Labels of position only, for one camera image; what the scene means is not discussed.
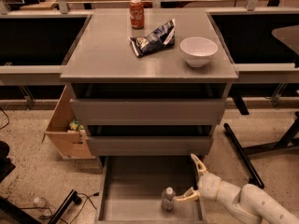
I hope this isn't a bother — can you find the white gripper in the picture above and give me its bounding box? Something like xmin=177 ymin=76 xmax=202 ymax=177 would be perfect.
xmin=174 ymin=153 xmax=221 ymax=203

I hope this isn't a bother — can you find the clear plastic water bottle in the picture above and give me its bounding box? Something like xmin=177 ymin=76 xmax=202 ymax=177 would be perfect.
xmin=161 ymin=187 xmax=176 ymax=211

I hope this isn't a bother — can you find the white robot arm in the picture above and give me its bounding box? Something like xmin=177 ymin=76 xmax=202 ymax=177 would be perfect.
xmin=175 ymin=154 xmax=299 ymax=224

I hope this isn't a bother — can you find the grey middle drawer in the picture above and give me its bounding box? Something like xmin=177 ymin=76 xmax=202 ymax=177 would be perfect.
xmin=87 ymin=136 xmax=212 ymax=156

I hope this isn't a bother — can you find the grey open bottom drawer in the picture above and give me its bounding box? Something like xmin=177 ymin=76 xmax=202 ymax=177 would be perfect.
xmin=94 ymin=156 xmax=207 ymax=224

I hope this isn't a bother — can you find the grey drawer cabinet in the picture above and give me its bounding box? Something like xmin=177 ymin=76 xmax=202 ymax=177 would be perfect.
xmin=60 ymin=7 xmax=239 ymax=166

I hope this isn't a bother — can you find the grey top drawer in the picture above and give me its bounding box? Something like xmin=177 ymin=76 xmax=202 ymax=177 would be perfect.
xmin=70 ymin=99 xmax=224 ymax=125

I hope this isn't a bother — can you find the black table leg base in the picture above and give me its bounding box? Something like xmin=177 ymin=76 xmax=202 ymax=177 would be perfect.
xmin=223 ymin=112 xmax=299 ymax=189

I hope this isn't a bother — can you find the cardboard box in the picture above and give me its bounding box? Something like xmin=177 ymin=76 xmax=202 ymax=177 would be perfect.
xmin=45 ymin=88 xmax=93 ymax=159

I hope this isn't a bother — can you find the white bowl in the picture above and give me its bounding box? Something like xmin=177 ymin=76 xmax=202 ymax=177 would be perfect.
xmin=180 ymin=36 xmax=218 ymax=67

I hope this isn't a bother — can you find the green yellow snack bag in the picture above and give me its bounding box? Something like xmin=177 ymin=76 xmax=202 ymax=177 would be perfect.
xmin=69 ymin=119 xmax=84 ymax=131

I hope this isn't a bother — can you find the dark blue chip bag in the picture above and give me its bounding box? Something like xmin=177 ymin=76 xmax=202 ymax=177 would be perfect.
xmin=130 ymin=19 xmax=176 ymax=57

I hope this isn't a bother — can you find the orange soda can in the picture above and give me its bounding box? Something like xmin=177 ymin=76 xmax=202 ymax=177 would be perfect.
xmin=129 ymin=0 xmax=144 ymax=29

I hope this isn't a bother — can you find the black stand foot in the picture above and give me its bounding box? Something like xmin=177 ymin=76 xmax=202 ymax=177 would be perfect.
xmin=0 ymin=189 xmax=81 ymax=224

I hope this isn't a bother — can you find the grey right side rail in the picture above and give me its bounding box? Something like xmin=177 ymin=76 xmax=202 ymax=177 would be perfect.
xmin=235 ymin=63 xmax=299 ymax=84

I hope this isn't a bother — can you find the grey rail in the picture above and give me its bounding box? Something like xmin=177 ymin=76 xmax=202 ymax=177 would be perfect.
xmin=0 ymin=65 xmax=65 ymax=86
xmin=235 ymin=63 xmax=299 ymax=84

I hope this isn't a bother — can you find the grey left side rail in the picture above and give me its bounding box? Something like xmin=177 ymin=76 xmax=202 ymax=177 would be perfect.
xmin=0 ymin=65 xmax=65 ymax=86

